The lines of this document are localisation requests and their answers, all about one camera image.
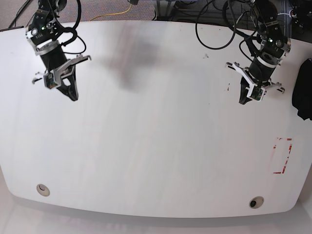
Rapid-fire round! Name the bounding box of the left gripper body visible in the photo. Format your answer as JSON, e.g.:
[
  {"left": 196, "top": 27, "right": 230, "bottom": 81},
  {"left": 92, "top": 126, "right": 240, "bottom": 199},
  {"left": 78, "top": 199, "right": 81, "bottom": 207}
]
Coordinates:
[{"left": 225, "top": 58, "right": 285, "bottom": 94}]

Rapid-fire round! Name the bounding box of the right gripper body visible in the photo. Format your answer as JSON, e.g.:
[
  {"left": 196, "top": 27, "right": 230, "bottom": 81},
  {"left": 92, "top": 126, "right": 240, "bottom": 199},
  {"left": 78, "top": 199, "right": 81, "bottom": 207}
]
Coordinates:
[{"left": 32, "top": 48, "right": 91, "bottom": 84}]

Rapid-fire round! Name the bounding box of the black t-shirt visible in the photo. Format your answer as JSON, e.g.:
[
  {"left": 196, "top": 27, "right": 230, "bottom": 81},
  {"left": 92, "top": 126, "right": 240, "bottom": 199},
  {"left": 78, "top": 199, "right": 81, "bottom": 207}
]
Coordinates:
[{"left": 292, "top": 58, "right": 312, "bottom": 120}]

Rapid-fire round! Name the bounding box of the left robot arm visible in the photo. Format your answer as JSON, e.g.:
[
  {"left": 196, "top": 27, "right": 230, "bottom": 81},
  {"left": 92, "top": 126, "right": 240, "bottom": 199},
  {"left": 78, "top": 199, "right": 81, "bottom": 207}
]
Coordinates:
[{"left": 222, "top": 0, "right": 291, "bottom": 105}]

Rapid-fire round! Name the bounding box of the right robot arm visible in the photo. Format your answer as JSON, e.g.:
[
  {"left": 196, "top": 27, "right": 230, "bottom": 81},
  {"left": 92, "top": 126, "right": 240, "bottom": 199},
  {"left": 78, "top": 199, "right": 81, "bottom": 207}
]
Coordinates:
[{"left": 25, "top": 0, "right": 91, "bottom": 101}]

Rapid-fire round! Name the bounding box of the red tape rectangle marking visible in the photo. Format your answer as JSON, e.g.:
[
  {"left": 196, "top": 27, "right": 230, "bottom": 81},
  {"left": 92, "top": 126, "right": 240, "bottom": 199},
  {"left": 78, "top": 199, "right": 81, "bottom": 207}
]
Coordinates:
[{"left": 270, "top": 137, "right": 293, "bottom": 175}]

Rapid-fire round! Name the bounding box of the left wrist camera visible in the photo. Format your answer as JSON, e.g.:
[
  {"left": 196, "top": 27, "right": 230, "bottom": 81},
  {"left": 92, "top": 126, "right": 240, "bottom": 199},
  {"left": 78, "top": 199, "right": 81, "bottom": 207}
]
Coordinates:
[{"left": 247, "top": 86, "right": 265, "bottom": 102}]

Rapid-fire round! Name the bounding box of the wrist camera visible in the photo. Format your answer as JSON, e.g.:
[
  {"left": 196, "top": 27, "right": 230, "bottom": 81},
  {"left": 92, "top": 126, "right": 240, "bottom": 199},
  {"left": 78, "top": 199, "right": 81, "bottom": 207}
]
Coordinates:
[
  {"left": 247, "top": 86, "right": 265, "bottom": 102},
  {"left": 43, "top": 73, "right": 60, "bottom": 89}
]

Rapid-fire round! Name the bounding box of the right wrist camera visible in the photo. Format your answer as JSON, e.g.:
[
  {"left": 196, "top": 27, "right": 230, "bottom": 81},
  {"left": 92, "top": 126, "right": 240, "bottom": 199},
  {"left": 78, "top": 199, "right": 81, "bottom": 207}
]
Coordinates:
[{"left": 43, "top": 73, "right": 60, "bottom": 89}]

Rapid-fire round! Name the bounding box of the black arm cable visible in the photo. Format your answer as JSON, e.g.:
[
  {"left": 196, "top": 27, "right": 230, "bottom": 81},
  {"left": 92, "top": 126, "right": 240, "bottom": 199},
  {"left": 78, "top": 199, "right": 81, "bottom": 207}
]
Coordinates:
[{"left": 195, "top": 0, "right": 237, "bottom": 51}]

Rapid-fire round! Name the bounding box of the yellow cable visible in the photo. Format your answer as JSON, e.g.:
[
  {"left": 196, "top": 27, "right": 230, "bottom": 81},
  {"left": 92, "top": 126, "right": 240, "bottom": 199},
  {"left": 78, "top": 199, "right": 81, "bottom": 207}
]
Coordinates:
[{"left": 90, "top": 2, "right": 134, "bottom": 22}]

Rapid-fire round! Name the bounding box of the left table cable grommet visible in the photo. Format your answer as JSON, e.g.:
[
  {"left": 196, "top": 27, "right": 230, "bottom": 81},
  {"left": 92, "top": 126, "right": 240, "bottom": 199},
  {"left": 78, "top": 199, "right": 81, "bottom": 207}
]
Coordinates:
[{"left": 36, "top": 184, "right": 50, "bottom": 197}]

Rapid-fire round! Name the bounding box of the table cable grommet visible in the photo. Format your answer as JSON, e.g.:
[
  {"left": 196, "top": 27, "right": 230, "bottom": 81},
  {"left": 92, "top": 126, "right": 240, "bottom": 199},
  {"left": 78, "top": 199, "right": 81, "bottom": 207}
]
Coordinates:
[
  {"left": 36, "top": 184, "right": 50, "bottom": 197},
  {"left": 249, "top": 196, "right": 264, "bottom": 209}
]

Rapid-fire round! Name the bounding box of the right table cable grommet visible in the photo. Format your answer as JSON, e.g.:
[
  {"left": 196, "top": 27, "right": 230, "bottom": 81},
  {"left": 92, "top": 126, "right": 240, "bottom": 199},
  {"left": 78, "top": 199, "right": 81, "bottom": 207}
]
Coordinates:
[{"left": 249, "top": 196, "right": 264, "bottom": 209}]

